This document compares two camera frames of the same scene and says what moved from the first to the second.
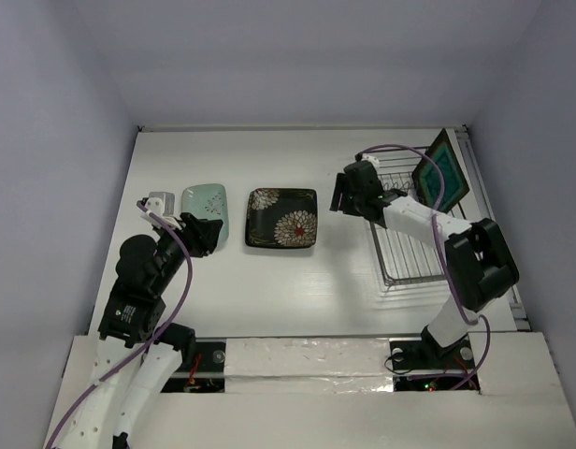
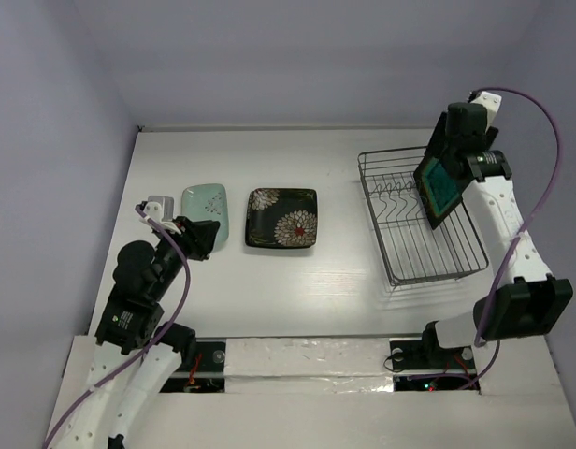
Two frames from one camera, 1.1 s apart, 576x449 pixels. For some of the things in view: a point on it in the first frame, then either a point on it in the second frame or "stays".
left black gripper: x=202 y=234 stays
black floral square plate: x=253 y=221 stays
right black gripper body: x=350 y=195 → x=439 y=138
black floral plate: x=281 y=218 stays
